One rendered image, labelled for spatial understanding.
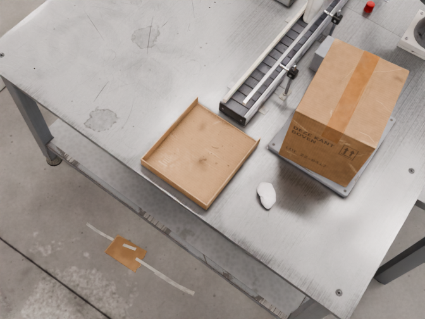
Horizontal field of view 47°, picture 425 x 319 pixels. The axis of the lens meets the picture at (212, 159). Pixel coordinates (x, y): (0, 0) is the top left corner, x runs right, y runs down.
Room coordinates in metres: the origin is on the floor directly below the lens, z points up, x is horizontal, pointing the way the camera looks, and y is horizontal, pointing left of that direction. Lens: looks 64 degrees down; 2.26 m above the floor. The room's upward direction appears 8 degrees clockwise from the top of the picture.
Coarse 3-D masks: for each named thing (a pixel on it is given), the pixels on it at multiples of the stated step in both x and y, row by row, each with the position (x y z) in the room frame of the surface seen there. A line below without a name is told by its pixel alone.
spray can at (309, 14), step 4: (308, 0) 1.33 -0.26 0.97; (312, 0) 1.30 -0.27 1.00; (316, 0) 1.30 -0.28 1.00; (320, 0) 1.30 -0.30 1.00; (308, 4) 1.31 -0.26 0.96; (312, 4) 1.30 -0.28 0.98; (316, 4) 1.29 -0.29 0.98; (320, 4) 1.30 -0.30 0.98; (308, 8) 1.30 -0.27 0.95; (312, 8) 1.30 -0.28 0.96; (316, 8) 1.30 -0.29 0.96; (320, 8) 1.31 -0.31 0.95; (304, 12) 1.32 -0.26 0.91; (308, 12) 1.30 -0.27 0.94; (312, 12) 1.29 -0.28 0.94; (316, 12) 1.30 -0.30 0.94; (304, 16) 1.31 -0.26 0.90; (308, 16) 1.30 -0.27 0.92; (312, 16) 1.29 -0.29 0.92; (304, 20) 1.30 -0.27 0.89; (308, 20) 1.30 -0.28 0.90
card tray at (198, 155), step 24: (192, 120) 0.85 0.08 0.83; (216, 120) 0.86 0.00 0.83; (168, 144) 0.74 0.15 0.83; (192, 144) 0.76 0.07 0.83; (216, 144) 0.77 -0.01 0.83; (240, 144) 0.78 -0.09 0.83; (168, 168) 0.66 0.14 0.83; (192, 168) 0.67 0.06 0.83; (216, 168) 0.68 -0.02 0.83; (192, 192) 0.59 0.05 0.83; (216, 192) 0.58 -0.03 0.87
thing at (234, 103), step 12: (336, 0) 1.44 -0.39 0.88; (300, 24) 1.29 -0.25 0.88; (288, 36) 1.23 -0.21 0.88; (276, 48) 1.16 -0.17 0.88; (264, 60) 1.10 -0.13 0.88; (276, 60) 1.11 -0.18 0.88; (288, 60) 1.12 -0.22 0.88; (252, 72) 1.04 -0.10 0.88; (264, 72) 1.05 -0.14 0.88; (276, 72) 1.06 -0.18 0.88; (252, 84) 0.99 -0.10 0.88; (264, 84) 1.00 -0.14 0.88; (240, 96) 0.94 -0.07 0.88; (240, 108) 0.89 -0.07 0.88
